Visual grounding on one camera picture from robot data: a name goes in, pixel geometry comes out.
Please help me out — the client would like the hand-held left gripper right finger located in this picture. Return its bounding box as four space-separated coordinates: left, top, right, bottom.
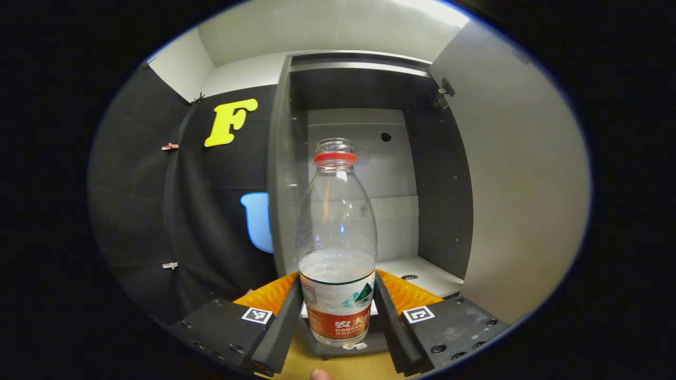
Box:
372 269 510 377

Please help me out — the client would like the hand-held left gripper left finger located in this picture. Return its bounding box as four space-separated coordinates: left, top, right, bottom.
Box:
169 272 304 377

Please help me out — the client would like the clear bottle with red label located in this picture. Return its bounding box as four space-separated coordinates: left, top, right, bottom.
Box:
296 138 378 348

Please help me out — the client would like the dark grey cabinet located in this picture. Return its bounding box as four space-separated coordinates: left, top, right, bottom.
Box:
267 50 473 360

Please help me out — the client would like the beige cabinet door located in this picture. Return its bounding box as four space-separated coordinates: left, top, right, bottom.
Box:
428 20 591 324

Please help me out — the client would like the black backdrop cloth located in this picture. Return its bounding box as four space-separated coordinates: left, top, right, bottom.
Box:
89 61 278 325

